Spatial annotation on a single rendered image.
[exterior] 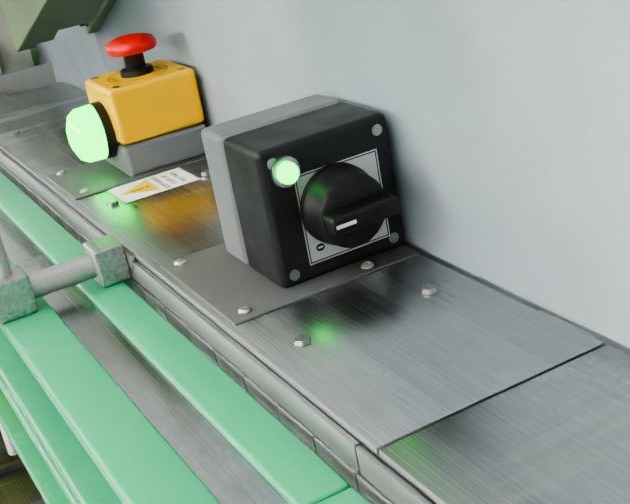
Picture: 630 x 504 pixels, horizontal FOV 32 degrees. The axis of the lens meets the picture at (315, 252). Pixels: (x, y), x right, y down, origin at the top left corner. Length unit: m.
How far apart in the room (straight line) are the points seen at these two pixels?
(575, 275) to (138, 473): 0.22
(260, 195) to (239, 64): 0.22
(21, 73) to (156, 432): 0.85
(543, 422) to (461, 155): 0.17
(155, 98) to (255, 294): 0.29
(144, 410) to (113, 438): 0.03
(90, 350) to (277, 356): 0.14
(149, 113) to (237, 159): 0.26
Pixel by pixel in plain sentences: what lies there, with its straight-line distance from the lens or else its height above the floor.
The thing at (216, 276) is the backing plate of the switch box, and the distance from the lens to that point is 0.63.
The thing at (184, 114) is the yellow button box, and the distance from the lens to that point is 0.86.
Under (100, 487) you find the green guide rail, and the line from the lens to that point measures 0.64.
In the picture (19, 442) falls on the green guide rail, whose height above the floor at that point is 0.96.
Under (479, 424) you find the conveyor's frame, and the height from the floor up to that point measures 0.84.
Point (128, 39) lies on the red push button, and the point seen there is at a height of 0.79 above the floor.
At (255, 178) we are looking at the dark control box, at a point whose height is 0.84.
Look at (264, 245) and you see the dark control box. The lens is 0.60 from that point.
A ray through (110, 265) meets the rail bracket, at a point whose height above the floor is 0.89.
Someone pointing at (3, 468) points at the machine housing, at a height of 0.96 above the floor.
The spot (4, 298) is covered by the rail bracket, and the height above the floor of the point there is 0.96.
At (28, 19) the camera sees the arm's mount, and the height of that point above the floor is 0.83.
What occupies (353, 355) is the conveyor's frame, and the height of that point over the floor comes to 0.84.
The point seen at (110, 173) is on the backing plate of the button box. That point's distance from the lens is 0.88.
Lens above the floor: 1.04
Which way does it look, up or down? 22 degrees down
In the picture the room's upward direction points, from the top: 110 degrees counter-clockwise
